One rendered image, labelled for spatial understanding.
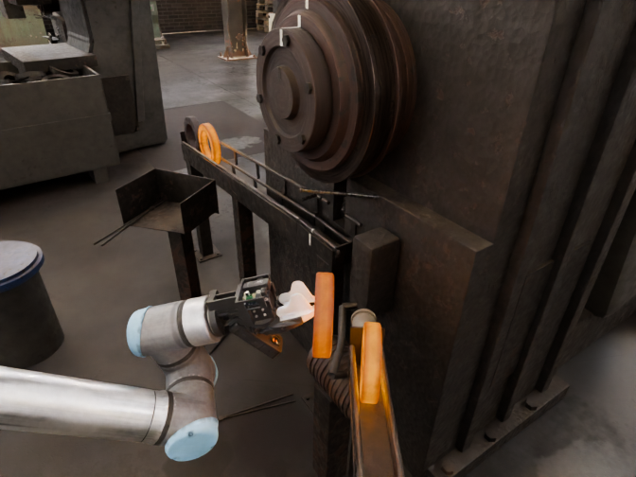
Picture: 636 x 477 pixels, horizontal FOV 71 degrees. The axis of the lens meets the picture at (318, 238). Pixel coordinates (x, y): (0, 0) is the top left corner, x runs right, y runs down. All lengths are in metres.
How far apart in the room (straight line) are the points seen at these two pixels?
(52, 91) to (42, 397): 2.73
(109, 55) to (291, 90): 2.95
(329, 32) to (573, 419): 1.55
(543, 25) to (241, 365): 1.52
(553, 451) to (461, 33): 1.37
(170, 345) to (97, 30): 3.22
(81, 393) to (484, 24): 0.94
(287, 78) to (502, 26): 0.45
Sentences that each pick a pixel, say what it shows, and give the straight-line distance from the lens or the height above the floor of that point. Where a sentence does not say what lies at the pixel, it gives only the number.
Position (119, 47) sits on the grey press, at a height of 0.82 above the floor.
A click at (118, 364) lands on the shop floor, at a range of 2.01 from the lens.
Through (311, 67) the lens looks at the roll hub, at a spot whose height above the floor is 1.19.
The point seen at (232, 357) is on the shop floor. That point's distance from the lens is 1.91.
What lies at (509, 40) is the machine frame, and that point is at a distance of 0.93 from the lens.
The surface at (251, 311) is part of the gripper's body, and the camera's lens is 0.81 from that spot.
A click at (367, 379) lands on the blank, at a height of 0.74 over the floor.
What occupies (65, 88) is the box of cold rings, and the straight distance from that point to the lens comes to 3.38.
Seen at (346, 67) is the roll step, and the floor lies 1.19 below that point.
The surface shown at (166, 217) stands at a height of 0.60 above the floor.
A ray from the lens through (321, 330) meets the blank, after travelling 0.76.
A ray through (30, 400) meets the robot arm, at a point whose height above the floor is 0.83.
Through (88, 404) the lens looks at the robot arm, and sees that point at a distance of 0.82.
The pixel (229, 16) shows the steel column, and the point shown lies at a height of 0.64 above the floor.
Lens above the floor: 1.37
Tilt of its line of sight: 32 degrees down
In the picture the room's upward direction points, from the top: 1 degrees clockwise
